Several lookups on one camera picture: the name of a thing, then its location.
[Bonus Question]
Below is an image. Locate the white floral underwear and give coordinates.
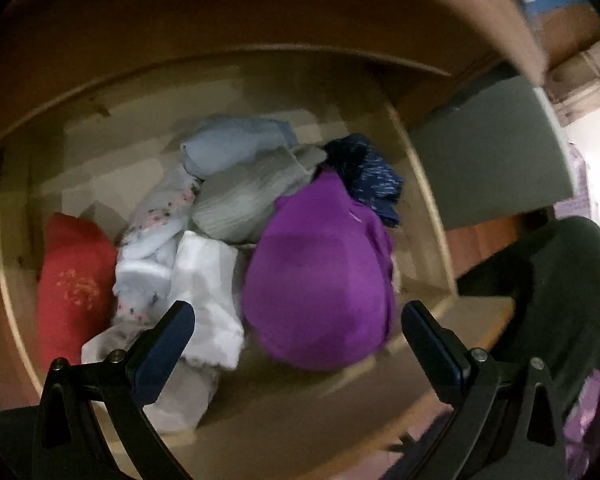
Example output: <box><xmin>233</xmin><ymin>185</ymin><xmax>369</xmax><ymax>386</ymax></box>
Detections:
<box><xmin>111</xmin><ymin>162</ymin><xmax>203</xmax><ymax>333</ymax></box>

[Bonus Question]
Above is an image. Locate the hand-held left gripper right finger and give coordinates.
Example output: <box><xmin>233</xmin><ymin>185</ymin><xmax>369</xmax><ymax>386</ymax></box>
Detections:
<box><xmin>401</xmin><ymin>300</ymin><xmax>568</xmax><ymax>480</ymax></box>

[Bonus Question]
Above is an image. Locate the light blue underwear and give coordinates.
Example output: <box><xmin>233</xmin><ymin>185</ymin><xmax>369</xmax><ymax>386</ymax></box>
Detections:
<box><xmin>180</xmin><ymin>116</ymin><xmax>299</xmax><ymax>181</ymax></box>

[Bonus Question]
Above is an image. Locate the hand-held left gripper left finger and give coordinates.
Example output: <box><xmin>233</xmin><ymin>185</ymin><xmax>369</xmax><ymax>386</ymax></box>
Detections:
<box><xmin>32</xmin><ymin>300</ymin><xmax>197</xmax><ymax>480</ymax></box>

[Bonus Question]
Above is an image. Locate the grey underwear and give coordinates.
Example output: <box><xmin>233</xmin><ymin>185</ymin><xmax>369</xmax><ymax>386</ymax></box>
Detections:
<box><xmin>192</xmin><ymin>144</ymin><xmax>328</xmax><ymax>245</ymax></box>

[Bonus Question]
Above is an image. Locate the navy speckled underwear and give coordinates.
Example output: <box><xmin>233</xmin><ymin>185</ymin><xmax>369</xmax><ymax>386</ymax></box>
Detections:
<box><xmin>324</xmin><ymin>133</ymin><xmax>405</xmax><ymax>228</ymax></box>

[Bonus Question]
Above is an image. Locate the purple underwear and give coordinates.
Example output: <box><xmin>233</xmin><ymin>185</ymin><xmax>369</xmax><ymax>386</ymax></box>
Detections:
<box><xmin>241</xmin><ymin>169</ymin><xmax>398</xmax><ymax>372</ymax></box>

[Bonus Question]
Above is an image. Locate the wooden drawer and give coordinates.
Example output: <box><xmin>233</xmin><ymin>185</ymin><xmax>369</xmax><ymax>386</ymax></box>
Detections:
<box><xmin>0</xmin><ymin>47</ymin><xmax>518</xmax><ymax>480</ymax></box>

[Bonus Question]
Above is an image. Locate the person's dark trouser leg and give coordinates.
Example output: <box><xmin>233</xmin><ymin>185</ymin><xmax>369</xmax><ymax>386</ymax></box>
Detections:
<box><xmin>457</xmin><ymin>215</ymin><xmax>600</xmax><ymax>411</ymax></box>

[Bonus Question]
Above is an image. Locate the red underwear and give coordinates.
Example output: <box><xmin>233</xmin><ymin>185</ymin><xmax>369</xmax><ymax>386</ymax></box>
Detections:
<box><xmin>36</xmin><ymin>212</ymin><xmax>118</xmax><ymax>368</ymax></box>

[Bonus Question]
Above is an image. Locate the plain white underwear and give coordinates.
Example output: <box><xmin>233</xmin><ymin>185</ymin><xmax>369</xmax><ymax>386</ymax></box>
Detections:
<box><xmin>81</xmin><ymin>230</ymin><xmax>246</xmax><ymax>435</ymax></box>

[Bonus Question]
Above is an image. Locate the person's purple printed clothing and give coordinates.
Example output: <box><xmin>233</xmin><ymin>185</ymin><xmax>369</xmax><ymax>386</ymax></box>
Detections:
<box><xmin>564</xmin><ymin>370</ymin><xmax>600</xmax><ymax>480</ymax></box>

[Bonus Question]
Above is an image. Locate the brown wooden nightstand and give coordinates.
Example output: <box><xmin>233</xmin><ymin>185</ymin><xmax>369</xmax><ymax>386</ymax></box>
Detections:
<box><xmin>0</xmin><ymin>0</ymin><xmax>547</xmax><ymax>161</ymax></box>

